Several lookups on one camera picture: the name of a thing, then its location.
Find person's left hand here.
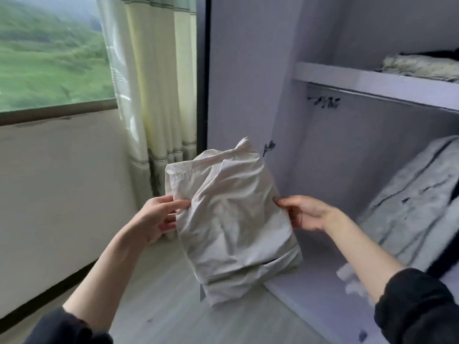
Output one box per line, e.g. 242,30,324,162
125,194,192,248

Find person's right hand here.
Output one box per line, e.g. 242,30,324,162
273,194,339,234

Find black garment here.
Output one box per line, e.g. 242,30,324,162
426,179,459,280

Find light grey wardrobe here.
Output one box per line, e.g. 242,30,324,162
196,0,459,344

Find cream polka dot pants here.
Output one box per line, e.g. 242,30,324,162
380,54,459,84

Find person's left forearm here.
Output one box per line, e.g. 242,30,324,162
25,227,155,344

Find person's right forearm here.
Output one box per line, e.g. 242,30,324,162
324,210,459,344

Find grey wardrobe shelf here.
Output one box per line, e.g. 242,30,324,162
293,62,459,114

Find cluster of metal clips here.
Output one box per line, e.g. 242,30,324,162
307,95,342,109

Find dark framed window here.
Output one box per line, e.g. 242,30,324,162
0,0,120,128

